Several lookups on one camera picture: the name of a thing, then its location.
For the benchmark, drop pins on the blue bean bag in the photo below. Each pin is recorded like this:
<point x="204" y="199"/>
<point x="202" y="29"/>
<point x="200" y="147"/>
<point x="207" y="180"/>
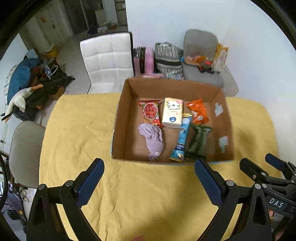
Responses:
<point x="19" y="76"/>

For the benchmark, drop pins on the yellow tablecloth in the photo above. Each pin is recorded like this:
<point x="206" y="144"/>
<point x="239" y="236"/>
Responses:
<point x="156" y="201"/>

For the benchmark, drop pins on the grey cushioned chair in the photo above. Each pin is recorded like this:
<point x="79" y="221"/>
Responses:
<point x="199" y="47"/>

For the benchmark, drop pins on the orange snack packet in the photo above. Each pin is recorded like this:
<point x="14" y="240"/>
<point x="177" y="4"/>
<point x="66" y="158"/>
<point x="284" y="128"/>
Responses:
<point x="198" y="111"/>

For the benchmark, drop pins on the orange white package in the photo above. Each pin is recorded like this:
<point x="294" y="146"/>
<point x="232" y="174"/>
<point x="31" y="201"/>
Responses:
<point x="219" y="57"/>

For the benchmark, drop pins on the grey round chair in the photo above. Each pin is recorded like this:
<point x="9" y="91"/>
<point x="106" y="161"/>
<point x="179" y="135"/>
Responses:
<point x="25" y="152"/>

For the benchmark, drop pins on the red snack packet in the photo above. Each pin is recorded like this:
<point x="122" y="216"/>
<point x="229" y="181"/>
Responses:
<point x="150" y="111"/>

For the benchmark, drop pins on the pink suitcase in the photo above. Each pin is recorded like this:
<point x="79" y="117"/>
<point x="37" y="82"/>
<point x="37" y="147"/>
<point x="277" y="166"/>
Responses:
<point x="143" y="58"/>

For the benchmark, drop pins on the white padded chair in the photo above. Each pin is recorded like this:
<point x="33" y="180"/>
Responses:
<point x="108" y="61"/>

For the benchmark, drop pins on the green snack packet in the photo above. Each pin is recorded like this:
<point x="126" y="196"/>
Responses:
<point x="197" y="148"/>

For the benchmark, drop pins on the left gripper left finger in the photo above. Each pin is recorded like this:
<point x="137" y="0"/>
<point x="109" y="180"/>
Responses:
<point x="45" y="222"/>

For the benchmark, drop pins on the lilac soft cloth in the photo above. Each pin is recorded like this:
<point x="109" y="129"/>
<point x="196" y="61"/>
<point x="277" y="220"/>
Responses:
<point x="154" y="140"/>

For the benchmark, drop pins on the blue white snack bar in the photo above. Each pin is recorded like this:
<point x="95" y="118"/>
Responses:
<point x="179" y="151"/>

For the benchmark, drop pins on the patterned tote bag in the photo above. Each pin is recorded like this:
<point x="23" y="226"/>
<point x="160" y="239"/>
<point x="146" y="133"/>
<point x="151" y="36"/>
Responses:
<point x="168" y="60"/>

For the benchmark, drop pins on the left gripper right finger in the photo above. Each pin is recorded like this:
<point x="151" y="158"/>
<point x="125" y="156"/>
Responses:
<point x="253" y="222"/>

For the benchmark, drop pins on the beige tissue pack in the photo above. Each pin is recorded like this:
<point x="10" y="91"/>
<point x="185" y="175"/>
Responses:
<point x="172" y="112"/>

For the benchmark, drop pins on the white goose plush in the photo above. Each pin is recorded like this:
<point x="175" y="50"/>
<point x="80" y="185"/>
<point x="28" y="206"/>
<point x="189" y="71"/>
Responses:
<point x="19" y="100"/>

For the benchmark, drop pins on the large cardboard box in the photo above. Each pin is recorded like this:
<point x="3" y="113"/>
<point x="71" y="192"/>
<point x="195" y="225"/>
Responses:
<point x="163" y="102"/>

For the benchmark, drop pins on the flat cardboard sheet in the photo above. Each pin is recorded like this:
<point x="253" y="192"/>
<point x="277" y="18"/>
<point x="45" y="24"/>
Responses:
<point x="230" y="86"/>

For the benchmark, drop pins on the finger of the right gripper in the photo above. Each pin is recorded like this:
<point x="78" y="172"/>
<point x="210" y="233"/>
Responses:
<point x="279" y="192"/>
<point x="286" y="168"/>

